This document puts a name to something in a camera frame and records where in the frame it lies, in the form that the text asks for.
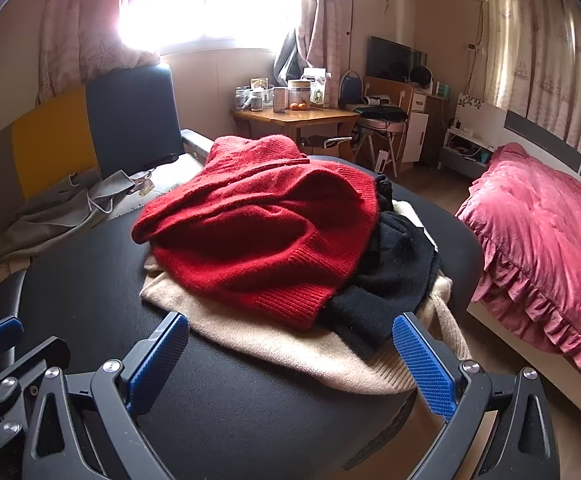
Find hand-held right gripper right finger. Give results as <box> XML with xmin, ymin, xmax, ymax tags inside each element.
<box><xmin>393</xmin><ymin>311</ymin><xmax>561</xmax><ymax>480</ymax></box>

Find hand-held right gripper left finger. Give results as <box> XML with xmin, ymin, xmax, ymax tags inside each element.
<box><xmin>22</xmin><ymin>311</ymin><xmax>190</xmax><ymax>480</ymax></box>

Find beige knit sweater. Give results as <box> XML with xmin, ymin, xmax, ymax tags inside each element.
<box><xmin>140</xmin><ymin>199</ymin><xmax>473</xmax><ymax>395</ymax></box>

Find red knit sweater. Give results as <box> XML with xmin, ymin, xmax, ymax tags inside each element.
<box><xmin>131</xmin><ymin>135</ymin><xmax>382</xmax><ymax>332</ymax></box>

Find white stool with clothes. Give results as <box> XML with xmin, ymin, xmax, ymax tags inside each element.
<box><xmin>353</xmin><ymin>75</ymin><xmax>414</xmax><ymax>177</ymax></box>

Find black knit sweater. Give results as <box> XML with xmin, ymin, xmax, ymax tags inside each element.
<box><xmin>318</xmin><ymin>174</ymin><xmax>442</xmax><ymax>356</ymax></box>

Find grey cloth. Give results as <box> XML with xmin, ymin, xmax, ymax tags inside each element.
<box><xmin>0</xmin><ymin>170</ymin><xmax>146</xmax><ymax>268</ymax></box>

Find pink ruffled quilt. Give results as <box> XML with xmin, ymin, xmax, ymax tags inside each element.
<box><xmin>455</xmin><ymin>142</ymin><xmax>581</xmax><ymax>387</ymax></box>

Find white bedside shelf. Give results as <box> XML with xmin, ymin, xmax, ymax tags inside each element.
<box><xmin>439</xmin><ymin>127</ymin><xmax>496</xmax><ymax>176</ymax></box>

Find white cabinet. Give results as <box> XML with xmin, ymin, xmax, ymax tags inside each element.
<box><xmin>403</xmin><ymin>92</ymin><xmax>446</xmax><ymax>163</ymax></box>

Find office chair armrest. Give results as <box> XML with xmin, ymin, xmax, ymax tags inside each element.
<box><xmin>301</xmin><ymin>135</ymin><xmax>357</xmax><ymax>157</ymax></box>

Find blue sofa back cushion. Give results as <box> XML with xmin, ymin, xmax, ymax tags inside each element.
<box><xmin>85</xmin><ymin>64</ymin><xmax>184</xmax><ymax>181</ymax></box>

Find grey bed headboard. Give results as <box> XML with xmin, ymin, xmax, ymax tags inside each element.
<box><xmin>503</xmin><ymin>110</ymin><xmax>581</xmax><ymax>191</ymax></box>

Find wooden side table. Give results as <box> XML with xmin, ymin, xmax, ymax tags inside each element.
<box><xmin>230</xmin><ymin>105</ymin><xmax>361</xmax><ymax>150</ymax></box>

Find small glass jars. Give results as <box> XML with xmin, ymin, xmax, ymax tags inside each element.
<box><xmin>234</xmin><ymin>85</ymin><xmax>272</xmax><ymax>112</ymax></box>

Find white paper bag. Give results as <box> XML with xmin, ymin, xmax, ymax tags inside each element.
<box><xmin>303</xmin><ymin>67</ymin><xmax>332</xmax><ymax>108</ymax></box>

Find large lidded jar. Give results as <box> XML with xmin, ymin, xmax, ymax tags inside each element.
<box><xmin>288</xmin><ymin>79</ymin><xmax>311</xmax><ymax>110</ymax></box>

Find black monitor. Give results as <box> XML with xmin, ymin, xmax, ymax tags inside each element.
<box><xmin>368</xmin><ymin>36</ymin><xmax>429</xmax><ymax>83</ymax></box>

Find pink patterned curtain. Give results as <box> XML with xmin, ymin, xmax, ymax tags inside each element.
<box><xmin>298</xmin><ymin>0</ymin><xmax>356</xmax><ymax>78</ymax></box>
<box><xmin>38</xmin><ymin>0</ymin><xmax>161</xmax><ymax>96</ymax></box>
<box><xmin>483</xmin><ymin>0</ymin><xmax>581</xmax><ymax>161</ymax></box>

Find dark hanging cloth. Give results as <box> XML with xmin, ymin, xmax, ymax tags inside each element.
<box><xmin>273</xmin><ymin>30</ymin><xmax>311</xmax><ymax>86</ymax></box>

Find window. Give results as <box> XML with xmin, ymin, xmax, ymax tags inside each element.
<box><xmin>118</xmin><ymin>0</ymin><xmax>316</xmax><ymax>56</ymax></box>

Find white bed frame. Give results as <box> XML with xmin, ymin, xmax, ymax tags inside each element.
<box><xmin>465</xmin><ymin>285</ymin><xmax>581</xmax><ymax>413</ymax></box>

